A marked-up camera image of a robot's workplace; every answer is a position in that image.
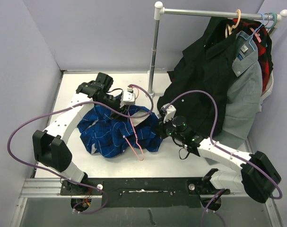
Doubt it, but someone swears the blue hanger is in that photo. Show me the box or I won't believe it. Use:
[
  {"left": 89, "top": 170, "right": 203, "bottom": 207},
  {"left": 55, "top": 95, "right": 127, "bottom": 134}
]
[{"left": 236, "top": 19, "right": 268, "bottom": 53}]

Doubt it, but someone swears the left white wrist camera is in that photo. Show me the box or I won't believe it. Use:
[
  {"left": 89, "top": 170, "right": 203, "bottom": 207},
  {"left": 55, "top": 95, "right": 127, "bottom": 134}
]
[{"left": 120, "top": 87, "right": 136, "bottom": 108}]

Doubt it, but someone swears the white hanging garment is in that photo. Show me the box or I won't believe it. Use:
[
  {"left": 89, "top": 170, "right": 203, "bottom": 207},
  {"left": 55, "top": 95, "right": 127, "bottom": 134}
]
[{"left": 258, "top": 71, "right": 274, "bottom": 112}]

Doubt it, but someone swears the red plaid hanging shirt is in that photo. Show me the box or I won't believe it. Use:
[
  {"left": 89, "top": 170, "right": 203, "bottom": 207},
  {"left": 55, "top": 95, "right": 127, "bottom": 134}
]
[{"left": 236, "top": 19, "right": 273, "bottom": 92}]

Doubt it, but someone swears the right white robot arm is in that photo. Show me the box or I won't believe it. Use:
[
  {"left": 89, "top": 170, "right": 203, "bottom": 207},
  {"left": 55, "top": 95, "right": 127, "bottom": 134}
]
[{"left": 156, "top": 116, "right": 281, "bottom": 203}]

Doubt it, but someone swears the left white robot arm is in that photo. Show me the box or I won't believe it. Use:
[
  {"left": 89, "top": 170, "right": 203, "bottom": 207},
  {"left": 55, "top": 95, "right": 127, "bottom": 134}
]
[{"left": 32, "top": 72, "right": 135, "bottom": 194}]

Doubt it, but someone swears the teal hanger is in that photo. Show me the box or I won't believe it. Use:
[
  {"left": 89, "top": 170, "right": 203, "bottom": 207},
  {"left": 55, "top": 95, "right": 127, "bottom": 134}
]
[{"left": 265, "top": 11, "right": 279, "bottom": 29}]

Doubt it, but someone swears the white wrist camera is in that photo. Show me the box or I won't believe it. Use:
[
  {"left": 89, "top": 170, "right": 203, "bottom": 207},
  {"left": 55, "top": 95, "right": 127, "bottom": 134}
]
[
  {"left": 159, "top": 104, "right": 176, "bottom": 123},
  {"left": 120, "top": 87, "right": 136, "bottom": 108}
]

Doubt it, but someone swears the metal clothes rack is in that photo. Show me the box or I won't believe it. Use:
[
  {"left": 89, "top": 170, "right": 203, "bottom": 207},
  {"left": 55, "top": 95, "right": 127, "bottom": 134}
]
[{"left": 147, "top": 1, "right": 287, "bottom": 97}]

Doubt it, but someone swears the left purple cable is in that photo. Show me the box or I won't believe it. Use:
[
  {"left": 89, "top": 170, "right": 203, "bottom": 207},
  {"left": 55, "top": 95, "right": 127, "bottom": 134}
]
[{"left": 7, "top": 84, "right": 155, "bottom": 215}]

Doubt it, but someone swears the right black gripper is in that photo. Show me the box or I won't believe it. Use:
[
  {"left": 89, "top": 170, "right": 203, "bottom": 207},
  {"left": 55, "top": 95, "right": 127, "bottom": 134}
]
[{"left": 153, "top": 114, "right": 184, "bottom": 142}]

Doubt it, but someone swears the pink wire hanger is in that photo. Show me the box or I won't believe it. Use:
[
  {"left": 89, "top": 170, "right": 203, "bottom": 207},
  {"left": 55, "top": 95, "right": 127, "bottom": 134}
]
[{"left": 127, "top": 87, "right": 144, "bottom": 161}]

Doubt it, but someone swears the blue plaid shirt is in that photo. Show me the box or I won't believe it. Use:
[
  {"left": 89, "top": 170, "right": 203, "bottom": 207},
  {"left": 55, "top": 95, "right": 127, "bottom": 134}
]
[{"left": 77, "top": 105, "right": 162, "bottom": 158}]

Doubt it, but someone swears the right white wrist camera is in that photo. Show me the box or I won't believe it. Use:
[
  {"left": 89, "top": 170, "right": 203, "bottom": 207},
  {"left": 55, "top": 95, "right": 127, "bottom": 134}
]
[{"left": 159, "top": 104, "right": 176, "bottom": 123}]

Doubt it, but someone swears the beige hanger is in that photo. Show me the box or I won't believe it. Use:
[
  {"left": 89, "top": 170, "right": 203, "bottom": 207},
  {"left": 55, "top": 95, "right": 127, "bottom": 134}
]
[{"left": 225, "top": 9, "right": 243, "bottom": 38}]

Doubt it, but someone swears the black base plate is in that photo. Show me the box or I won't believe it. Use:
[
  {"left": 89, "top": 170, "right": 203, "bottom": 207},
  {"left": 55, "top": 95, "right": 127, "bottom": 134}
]
[{"left": 60, "top": 177, "right": 231, "bottom": 209}]

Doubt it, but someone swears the black hanging shirt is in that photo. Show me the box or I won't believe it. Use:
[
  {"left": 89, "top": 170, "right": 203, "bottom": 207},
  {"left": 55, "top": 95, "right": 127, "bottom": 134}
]
[{"left": 157, "top": 17, "right": 236, "bottom": 134}]

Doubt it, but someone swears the grey hanging shirt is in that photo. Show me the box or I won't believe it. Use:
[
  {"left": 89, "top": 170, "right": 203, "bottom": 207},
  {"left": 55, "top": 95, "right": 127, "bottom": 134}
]
[{"left": 201, "top": 31, "right": 262, "bottom": 148}]

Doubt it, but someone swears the purple cable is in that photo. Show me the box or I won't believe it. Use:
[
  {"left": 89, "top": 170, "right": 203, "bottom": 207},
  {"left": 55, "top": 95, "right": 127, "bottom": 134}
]
[
  {"left": 162, "top": 90, "right": 283, "bottom": 227},
  {"left": 7, "top": 84, "right": 155, "bottom": 215}
]

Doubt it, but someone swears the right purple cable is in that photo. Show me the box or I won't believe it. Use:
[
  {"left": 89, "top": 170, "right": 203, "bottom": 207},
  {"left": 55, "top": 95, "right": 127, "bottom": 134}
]
[{"left": 162, "top": 90, "right": 283, "bottom": 227}]

